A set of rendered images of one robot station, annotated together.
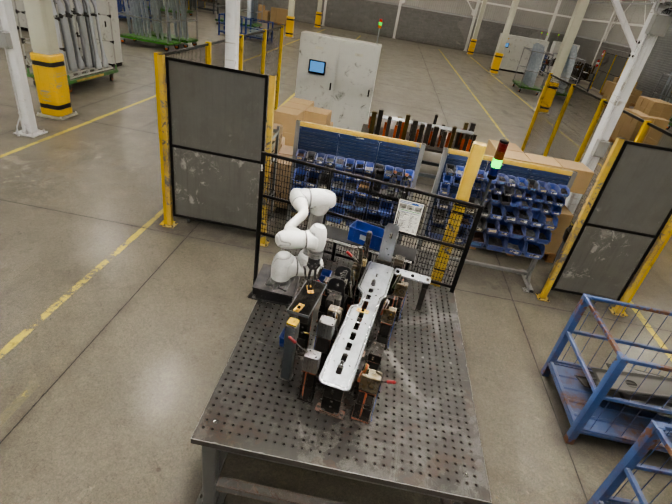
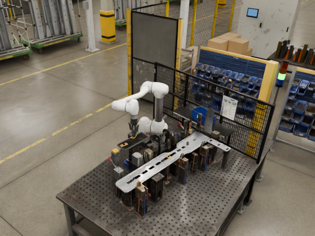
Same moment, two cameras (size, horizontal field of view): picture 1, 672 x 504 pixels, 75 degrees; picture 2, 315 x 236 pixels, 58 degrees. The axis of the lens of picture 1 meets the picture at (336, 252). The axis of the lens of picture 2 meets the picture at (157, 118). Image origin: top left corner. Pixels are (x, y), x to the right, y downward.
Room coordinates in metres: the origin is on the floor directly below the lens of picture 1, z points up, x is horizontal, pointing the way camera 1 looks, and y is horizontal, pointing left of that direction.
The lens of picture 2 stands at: (0.13, -1.47, 3.03)
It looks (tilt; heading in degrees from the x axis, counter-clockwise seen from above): 31 degrees down; 32
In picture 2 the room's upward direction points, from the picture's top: 2 degrees clockwise
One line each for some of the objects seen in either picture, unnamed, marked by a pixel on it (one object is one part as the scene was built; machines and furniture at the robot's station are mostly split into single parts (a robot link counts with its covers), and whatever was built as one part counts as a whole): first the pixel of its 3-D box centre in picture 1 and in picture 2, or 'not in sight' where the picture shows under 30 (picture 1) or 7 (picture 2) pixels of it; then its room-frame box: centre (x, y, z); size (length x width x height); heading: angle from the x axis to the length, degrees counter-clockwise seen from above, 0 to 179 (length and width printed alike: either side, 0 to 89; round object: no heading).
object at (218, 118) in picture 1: (217, 157); (153, 65); (4.70, 1.52, 1.00); 1.34 x 0.14 x 2.00; 88
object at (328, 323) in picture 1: (323, 344); (137, 169); (2.08, -0.02, 0.90); 0.13 x 0.10 x 0.41; 79
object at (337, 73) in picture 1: (336, 78); (266, 20); (9.69, 0.61, 1.22); 1.60 x 0.54 x 2.45; 88
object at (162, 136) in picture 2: (337, 300); (161, 149); (2.51, -0.07, 0.94); 0.18 x 0.13 x 0.49; 169
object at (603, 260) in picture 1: (618, 233); not in sight; (4.51, -3.03, 1.00); 1.04 x 0.14 x 2.00; 88
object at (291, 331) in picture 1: (289, 351); (116, 167); (1.96, 0.18, 0.92); 0.08 x 0.08 x 0.44; 79
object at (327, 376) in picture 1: (363, 313); (168, 158); (2.35, -0.25, 1.00); 1.38 x 0.22 x 0.02; 169
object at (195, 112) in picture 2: (367, 235); (203, 116); (3.29, -0.24, 1.10); 0.30 x 0.17 x 0.13; 69
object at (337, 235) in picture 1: (364, 242); (202, 121); (3.29, -0.23, 1.02); 0.90 x 0.22 x 0.03; 79
